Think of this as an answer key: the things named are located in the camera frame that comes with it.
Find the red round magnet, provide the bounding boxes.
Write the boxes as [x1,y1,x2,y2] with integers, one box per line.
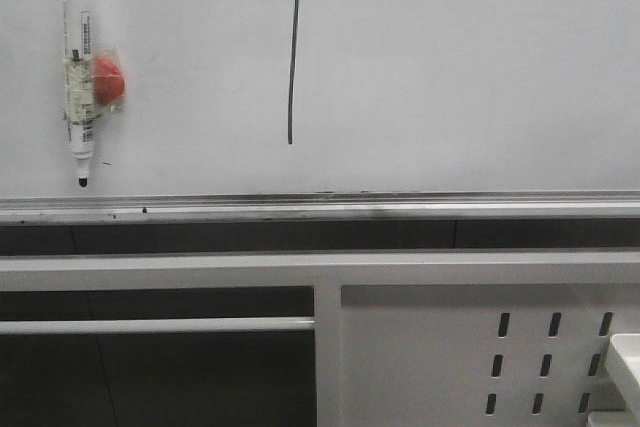
[92,48,126,113]

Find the white dry-erase marker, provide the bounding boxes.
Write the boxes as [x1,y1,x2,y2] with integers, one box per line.
[62,0,99,188]

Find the white whiteboard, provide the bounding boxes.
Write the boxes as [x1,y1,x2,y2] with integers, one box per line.
[1,0,639,198]

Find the aluminium whiteboard tray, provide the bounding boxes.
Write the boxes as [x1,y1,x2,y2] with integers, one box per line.
[1,191,639,226]

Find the white plastic bin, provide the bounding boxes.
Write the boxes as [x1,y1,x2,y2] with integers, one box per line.
[587,333,639,426]

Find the white metal stand frame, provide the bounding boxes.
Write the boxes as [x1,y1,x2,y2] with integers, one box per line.
[1,250,639,426]

